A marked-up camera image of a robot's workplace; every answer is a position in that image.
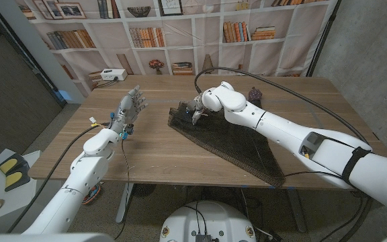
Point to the black mesh netting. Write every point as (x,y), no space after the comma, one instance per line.
(234,144)

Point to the printed bookshelf backdrop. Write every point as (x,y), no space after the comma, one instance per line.
(186,43)

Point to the black backdrop stand pole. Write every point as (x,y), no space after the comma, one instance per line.
(321,40)

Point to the grey table leg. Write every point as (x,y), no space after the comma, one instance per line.
(297,211)

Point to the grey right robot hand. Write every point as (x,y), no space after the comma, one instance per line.
(198,109)

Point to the white floor platform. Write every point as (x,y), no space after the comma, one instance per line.
(15,201)

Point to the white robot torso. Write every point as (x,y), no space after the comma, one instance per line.
(210,222)

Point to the white power strip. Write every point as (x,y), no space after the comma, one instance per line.
(113,74)

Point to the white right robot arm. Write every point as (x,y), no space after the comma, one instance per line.
(281,131)

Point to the dark perforated partition panel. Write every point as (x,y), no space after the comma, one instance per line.
(12,101)

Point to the white table leg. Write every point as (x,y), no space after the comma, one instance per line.
(125,201)

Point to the purple toy grape bunch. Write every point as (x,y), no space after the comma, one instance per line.
(256,94)

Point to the dark round floor object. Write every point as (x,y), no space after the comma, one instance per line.
(145,190)

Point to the black and yellow foot pedal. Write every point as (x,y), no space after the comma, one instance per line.
(13,171)

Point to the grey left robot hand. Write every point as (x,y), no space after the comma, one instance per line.
(128,109)

